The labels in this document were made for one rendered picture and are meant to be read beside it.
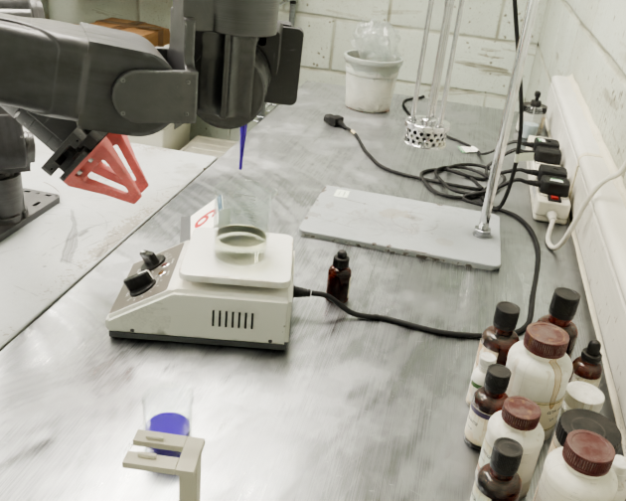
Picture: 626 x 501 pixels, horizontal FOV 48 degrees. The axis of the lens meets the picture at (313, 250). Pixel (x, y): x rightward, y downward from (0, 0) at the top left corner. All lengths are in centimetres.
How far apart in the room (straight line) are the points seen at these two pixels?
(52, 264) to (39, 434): 32
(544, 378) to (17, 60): 51
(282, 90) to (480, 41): 249
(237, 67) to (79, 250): 54
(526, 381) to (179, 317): 36
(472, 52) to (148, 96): 266
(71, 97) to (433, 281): 62
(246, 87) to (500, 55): 262
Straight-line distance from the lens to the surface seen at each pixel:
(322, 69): 319
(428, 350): 83
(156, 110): 49
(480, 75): 311
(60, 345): 81
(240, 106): 52
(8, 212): 106
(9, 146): 101
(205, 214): 105
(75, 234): 105
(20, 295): 91
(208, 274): 75
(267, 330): 77
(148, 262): 85
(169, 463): 48
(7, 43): 49
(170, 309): 77
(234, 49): 51
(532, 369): 69
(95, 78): 49
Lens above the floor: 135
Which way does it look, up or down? 27 degrees down
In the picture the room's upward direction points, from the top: 6 degrees clockwise
